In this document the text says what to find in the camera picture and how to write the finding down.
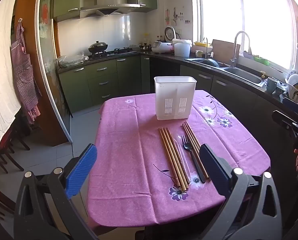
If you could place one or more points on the yellow container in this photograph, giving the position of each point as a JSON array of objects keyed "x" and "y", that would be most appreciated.
[{"x": 201, "y": 44}]

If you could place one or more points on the steel range hood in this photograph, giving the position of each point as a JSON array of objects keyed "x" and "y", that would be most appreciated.
[{"x": 108, "y": 0}]

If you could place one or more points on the black wok with lid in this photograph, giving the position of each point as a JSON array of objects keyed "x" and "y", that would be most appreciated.
[{"x": 98, "y": 46}]

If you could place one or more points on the grey cup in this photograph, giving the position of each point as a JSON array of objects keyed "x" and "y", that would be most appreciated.
[{"x": 271, "y": 85}]

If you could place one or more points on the white dish rack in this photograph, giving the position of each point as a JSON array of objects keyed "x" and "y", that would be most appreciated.
[{"x": 293, "y": 92}]

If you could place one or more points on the green wall cabinets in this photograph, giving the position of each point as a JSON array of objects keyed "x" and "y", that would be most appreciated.
[{"x": 66, "y": 0}]

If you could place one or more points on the white plastic utensil holder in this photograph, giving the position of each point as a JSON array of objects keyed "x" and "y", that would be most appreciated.
[{"x": 175, "y": 90}]

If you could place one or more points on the purple floral tablecloth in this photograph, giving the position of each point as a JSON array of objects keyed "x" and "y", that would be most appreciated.
[{"x": 138, "y": 155}]

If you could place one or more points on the clear plastic spoon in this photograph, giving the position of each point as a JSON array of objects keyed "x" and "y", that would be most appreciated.
[{"x": 182, "y": 155}]

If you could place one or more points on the soap pump bottle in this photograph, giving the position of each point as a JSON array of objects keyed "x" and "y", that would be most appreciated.
[{"x": 264, "y": 76}]

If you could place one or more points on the clear plastic bag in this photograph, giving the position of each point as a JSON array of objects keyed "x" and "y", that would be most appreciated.
[{"x": 71, "y": 60}]

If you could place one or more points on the kitchen window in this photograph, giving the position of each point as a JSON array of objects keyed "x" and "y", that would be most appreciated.
[{"x": 239, "y": 12}]

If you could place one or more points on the checkered apron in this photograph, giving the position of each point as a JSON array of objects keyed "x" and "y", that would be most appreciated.
[{"x": 25, "y": 75}]

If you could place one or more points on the white rice cooker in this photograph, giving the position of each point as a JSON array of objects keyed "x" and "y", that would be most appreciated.
[{"x": 161, "y": 47}]

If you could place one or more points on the round silver lid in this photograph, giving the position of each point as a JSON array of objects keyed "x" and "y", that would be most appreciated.
[{"x": 170, "y": 33}]

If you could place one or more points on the tall steel faucet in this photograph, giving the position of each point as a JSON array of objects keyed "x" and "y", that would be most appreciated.
[{"x": 235, "y": 42}]

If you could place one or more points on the white curtain cloth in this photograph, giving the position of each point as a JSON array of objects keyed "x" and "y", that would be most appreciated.
[{"x": 1, "y": 67}]

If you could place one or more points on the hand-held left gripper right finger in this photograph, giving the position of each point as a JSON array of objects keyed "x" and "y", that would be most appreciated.
[{"x": 214, "y": 172}]

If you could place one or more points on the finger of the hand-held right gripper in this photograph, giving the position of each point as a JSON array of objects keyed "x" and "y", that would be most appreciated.
[
  {"x": 284, "y": 120},
  {"x": 296, "y": 107}
]

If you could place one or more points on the dark wok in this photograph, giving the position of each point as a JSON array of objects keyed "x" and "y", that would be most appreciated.
[{"x": 210, "y": 62}]

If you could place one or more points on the small dark teapot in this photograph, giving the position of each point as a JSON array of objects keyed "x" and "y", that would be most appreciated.
[{"x": 145, "y": 47}]

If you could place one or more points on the wall hooks with utensils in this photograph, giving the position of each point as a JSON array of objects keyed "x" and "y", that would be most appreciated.
[{"x": 176, "y": 15}]

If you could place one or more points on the plain wooden chopstick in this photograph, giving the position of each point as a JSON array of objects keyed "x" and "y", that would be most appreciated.
[
  {"x": 186, "y": 132},
  {"x": 175, "y": 155},
  {"x": 190, "y": 132},
  {"x": 179, "y": 155}
]

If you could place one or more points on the pale mug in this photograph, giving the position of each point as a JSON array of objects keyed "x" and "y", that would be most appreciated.
[{"x": 199, "y": 53}]

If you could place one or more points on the black gas stove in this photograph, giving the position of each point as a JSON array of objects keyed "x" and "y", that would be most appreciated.
[{"x": 116, "y": 52}]

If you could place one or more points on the white bucket with bag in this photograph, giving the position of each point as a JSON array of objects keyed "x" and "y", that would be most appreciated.
[{"x": 182, "y": 48}]

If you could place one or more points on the white plate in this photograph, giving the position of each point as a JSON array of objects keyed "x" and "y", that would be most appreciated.
[{"x": 296, "y": 81}]

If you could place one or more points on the green base cabinets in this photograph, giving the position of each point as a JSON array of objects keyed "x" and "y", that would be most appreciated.
[{"x": 101, "y": 80}]

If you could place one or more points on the black kitchen countertop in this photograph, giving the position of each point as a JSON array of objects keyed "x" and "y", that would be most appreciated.
[{"x": 161, "y": 55}]

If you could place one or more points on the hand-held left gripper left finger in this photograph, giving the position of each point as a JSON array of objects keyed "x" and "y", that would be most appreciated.
[{"x": 81, "y": 172}]

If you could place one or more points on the dark wooden chairs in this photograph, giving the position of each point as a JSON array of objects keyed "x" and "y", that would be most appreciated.
[{"x": 8, "y": 150}]

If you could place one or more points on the black plastic fork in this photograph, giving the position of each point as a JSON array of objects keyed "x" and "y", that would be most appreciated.
[{"x": 195, "y": 158}]

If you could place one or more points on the small steel faucet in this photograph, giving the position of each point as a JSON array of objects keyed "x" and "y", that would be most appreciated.
[{"x": 207, "y": 47}]

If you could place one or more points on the steel double sink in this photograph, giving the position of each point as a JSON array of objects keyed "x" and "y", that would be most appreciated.
[{"x": 241, "y": 73}]

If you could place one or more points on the dark base cabinets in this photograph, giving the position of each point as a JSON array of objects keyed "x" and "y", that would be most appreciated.
[{"x": 239, "y": 92}]

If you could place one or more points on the chopsticks inside holder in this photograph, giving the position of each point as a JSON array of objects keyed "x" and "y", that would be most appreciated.
[{"x": 48, "y": 55}]

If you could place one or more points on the wooden cutting board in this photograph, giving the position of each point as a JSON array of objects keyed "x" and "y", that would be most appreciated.
[{"x": 224, "y": 51}]

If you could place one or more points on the patterned wooden chopstick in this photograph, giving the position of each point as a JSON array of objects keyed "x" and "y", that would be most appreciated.
[
  {"x": 171, "y": 155},
  {"x": 168, "y": 155}
]

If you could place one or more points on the green tray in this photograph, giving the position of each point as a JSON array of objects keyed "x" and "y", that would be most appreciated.
[{"x": 261, "y": 60}]

